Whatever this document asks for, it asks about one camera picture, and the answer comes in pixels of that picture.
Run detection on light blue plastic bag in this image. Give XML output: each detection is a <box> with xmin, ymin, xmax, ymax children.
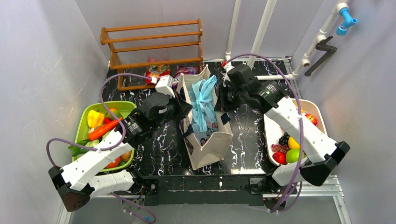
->
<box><xmin>188</xmin><ymin>76</ymin><xmax>218</xmax><ymax>142</ymax></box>

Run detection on red chili pepper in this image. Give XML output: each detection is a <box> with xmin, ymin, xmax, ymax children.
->
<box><xmin>103</xmin><ymin>117</ymin><xmax>112</xmax><ymax>124</ymax></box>

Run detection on beige canvas tote bag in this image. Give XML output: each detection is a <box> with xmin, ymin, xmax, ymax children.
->
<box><xmin>177</xmin><ymin>66</ymin><xmax>233</xmax><ymax>170</ymax></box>

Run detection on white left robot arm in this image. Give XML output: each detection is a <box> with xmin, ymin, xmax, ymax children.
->
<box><xmin>48</xmin><ymin>92</ymin><xmax>192</xmax><ymax>212</ymax></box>

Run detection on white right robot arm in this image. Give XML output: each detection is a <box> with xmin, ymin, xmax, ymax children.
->
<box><xmin>215</xmin><ymin>64</ymin><xmax>350</xmax><ymax>190</ymax></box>

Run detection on red snack bag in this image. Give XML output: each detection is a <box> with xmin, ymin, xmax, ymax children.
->
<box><xmin>145</xmin><ymin>64</ymin><xmax>170</xmax><ymax>84</ymax></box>

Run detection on purple Fox's candy bag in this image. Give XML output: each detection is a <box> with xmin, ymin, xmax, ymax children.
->
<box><xmin>174</xmin><ymin>66</ymin><xmax>199</xmax><ymax>82</ymax></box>

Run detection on green orange mango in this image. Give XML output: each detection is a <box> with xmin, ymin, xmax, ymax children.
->
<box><xmin>106</xmin><ymin>108</ymin><xmax>122</xmax><ymax>119</ymax></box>

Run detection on white fruit tray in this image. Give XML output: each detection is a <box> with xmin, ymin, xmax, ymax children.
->
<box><xmin>263</xmin><ymin>99</ymin><xmax>327</xmax><ymax>166</ymax></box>

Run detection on brown potato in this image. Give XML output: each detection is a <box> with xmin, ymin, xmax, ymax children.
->
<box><xmin>121</xmin><ymin>151</ymin><xmax>133</xmax><ymax>162</ymax></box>

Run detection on green vegetable basket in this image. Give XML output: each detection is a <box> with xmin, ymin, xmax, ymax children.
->
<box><xmin>75</xmin><ymin>101</ymin><xmax>136</xmax><ymax>175</ymax></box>

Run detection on yellow bell pepper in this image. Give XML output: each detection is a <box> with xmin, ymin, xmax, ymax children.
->
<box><xmin>87</xmin><ymin>110</ymin><xmax>105</xmax><ymax>128</ymax></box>

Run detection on orange carrot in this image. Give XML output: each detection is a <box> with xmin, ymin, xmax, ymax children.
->
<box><xmin>88</xmin><ymin>119</ymin><xmax>119</xmax><ymax>141</ymax></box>

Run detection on wooden shelf rack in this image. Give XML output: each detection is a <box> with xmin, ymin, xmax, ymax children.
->
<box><xmin>99</xmin><ymin>19</ymin><xmax>203</xmax><ymax>74</ymax></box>

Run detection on purple grapes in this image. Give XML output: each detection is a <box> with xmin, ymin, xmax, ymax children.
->
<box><xmin>271</xmin><ymin>133</ymin><xmax>290</xmax><ymax>154</ymax></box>

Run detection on orange bell pepper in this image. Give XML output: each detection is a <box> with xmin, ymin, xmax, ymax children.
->
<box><xmin>106</xmin><ymin>156</ymin><xmax>122</xmax><ymax>169</ymax></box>

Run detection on red peach apple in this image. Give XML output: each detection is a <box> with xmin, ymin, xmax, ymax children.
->
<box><xmin>305</xmin><ymin>113</ymin><xmax>318</xmax><ymax>126</ymax></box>

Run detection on green apple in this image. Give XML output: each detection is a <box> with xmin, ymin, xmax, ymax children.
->
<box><xmin>285</xmin><ymin>149</ymin><xmax>300</xmax><ymax>164</ymax></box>

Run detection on green lettuce leaf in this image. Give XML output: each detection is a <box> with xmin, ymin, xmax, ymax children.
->
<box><xmin>68</xmin><ymin>139</ymin><xmax>90</xmax><ymax>157</ymax></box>

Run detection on blue pipe valve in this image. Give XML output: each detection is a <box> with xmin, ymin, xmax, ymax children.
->
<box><xmin>336</xmin><ymin>8</ymin><xmax>358</xmax><ymax>35</ymax></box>

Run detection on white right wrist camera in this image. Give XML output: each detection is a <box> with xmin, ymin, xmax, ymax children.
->
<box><xmin>221</xmin><ymin>61</ymin><xmax>234</xmax><ymax>86</ymax></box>

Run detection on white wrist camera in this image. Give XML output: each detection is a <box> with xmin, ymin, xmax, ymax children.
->
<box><xmin>221</xmin><ymin>61</ymin><xmax>234</xmax><ymax>86</ymax></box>
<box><xmin>151</xmin><ymin>75</ymin><xmax>175</xmax><ymax>98</ymax></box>

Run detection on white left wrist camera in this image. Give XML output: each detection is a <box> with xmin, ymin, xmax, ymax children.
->
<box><xmin>151</xmin><ymin>75</ymin><xmax>175</xmax><ymax>98</ymax></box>

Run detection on white pvc pipe frame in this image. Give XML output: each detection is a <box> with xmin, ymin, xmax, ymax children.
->
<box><xmin>225</xmin><ymin>0</ymin><xmax>349</xmax><ymax>80</ymax></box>

